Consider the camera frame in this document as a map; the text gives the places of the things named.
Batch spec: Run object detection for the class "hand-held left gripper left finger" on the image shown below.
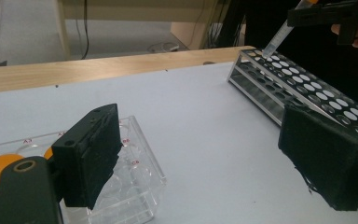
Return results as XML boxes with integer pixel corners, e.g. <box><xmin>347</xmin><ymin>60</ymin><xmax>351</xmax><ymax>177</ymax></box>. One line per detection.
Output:
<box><xmin>51</xmin><ymin>103</ymin><xmax>123</xmax><ymax>211</ymax></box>

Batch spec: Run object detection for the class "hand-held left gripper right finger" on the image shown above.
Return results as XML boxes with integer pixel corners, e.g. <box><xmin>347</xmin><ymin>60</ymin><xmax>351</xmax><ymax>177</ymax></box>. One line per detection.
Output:
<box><xmin>277</xmin><ymin>104</ymin><xmax>358</xmax><ymax>212</ymax></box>

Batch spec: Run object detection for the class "clear acrylic tube rack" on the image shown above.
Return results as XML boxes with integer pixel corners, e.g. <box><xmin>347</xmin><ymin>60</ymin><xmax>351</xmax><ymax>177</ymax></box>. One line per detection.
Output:
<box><xmin>0</xmin><ymin>115</ymin><xmax>168</xmax><ymax>224</ymax></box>

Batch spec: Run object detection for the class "metal tube rack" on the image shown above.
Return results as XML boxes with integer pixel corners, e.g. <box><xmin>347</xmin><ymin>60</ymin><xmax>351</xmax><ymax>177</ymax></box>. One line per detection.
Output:
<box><xmin>227</xmin><ymin>48</ymin><xmax>358</xmax><ymax>143</ymax></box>

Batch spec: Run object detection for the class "white table mat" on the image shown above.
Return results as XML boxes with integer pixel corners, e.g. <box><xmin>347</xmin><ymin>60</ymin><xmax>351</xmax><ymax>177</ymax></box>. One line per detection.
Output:
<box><xmin>0</xmin><ymin>60</ymin><xmax>358</xmax><ymax>224</ymax></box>

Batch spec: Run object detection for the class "light wooden furniture frame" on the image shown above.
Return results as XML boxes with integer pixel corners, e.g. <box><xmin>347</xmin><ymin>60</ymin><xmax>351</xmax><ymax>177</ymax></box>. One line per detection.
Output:
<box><xmin>54</xmin><ymin>0</ymin><xmax>231</xmax><ymax>61</ymax></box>

